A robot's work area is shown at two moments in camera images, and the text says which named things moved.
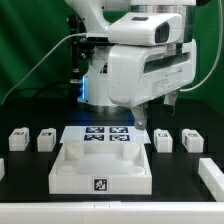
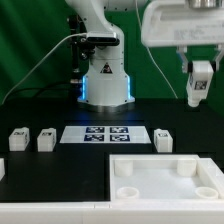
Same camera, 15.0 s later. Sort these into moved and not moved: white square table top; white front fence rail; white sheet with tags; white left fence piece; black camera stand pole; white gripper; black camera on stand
Moved: white square table top; white gripper
Not moved: black camera stand pole; black camera on stand; white left fence piece; white sheet with tags; white front fence rail
